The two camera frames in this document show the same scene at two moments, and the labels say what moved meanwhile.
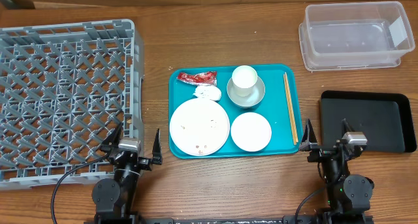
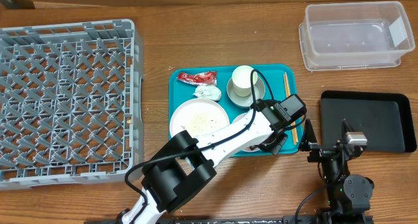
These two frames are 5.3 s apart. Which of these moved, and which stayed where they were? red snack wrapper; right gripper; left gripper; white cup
Moved: left gripper
Stayed: white cup; right gripper; red snack wrapper
